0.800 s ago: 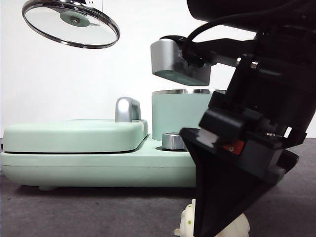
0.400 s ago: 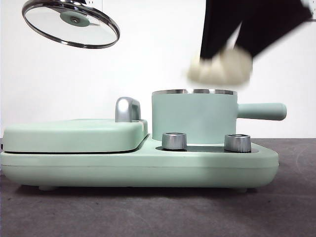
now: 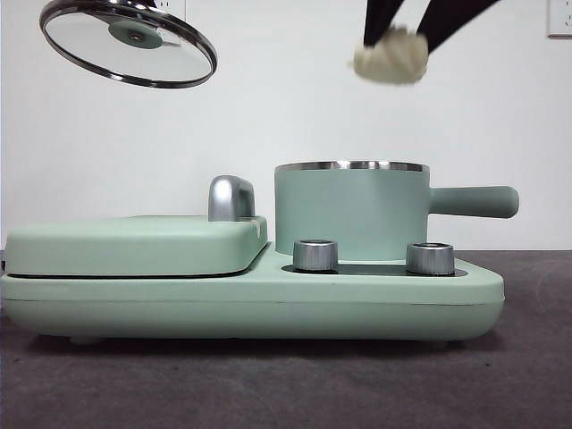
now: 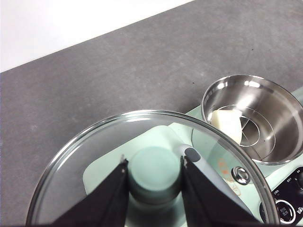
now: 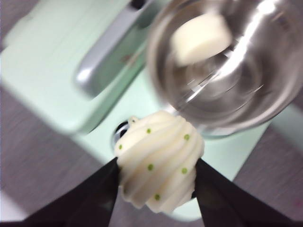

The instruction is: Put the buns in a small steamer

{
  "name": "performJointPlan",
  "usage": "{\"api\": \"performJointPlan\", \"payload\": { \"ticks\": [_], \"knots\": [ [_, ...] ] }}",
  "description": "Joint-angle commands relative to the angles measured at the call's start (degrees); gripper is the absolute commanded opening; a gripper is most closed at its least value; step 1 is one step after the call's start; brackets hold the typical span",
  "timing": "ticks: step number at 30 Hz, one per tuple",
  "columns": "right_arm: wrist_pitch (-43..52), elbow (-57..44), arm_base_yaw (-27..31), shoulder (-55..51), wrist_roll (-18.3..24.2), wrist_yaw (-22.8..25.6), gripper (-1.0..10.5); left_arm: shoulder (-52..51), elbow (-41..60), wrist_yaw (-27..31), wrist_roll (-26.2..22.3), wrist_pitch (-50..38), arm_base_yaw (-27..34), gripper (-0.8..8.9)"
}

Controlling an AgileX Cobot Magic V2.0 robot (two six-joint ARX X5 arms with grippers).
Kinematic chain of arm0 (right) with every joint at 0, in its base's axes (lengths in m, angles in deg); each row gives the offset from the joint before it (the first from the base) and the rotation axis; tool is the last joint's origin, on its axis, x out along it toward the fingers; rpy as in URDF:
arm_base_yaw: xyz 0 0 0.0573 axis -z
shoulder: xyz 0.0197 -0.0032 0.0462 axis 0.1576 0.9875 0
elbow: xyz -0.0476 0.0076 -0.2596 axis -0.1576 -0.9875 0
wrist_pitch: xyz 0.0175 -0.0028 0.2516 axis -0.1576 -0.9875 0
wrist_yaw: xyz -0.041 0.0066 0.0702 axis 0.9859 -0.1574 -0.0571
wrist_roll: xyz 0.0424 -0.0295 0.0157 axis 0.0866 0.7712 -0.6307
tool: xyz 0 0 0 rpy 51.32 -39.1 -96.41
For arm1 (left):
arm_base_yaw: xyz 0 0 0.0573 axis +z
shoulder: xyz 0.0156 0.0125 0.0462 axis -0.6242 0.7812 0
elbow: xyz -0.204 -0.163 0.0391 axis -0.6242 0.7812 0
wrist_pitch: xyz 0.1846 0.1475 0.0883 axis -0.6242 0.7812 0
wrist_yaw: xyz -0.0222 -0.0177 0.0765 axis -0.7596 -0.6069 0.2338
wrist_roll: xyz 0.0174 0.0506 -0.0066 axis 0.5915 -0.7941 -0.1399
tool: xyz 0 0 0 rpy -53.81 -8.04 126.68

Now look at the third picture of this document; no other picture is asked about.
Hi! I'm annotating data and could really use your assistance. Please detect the black control panel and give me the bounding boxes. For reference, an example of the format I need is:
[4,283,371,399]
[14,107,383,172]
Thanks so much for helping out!
[282,263,468,277]

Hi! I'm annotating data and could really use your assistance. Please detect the green breakfast machine base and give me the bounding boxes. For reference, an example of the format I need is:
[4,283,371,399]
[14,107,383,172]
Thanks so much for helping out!
[0,249,506,348]

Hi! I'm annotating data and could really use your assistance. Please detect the silver cover handle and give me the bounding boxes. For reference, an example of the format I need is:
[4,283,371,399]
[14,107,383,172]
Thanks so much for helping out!
[207,175,257,223]

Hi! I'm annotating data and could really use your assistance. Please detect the silver control knob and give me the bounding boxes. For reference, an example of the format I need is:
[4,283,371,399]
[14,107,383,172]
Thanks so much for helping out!
[405,242,456,275]
[292,240,340,273]

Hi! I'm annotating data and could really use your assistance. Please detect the green griddle cover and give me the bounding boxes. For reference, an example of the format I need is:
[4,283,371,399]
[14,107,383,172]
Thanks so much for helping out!
[4,214,270,277]

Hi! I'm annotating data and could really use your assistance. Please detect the ridged white bun green dots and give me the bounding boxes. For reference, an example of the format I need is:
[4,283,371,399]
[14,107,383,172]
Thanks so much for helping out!
[348,24,429,86]

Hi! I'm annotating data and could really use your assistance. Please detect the green pot with handle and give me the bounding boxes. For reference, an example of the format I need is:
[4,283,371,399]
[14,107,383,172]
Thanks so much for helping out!
[273,159,521,264]

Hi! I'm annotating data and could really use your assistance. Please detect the glass lid with green knob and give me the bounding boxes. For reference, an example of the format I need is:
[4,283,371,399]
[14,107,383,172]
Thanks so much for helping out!
[38,0,219,90]

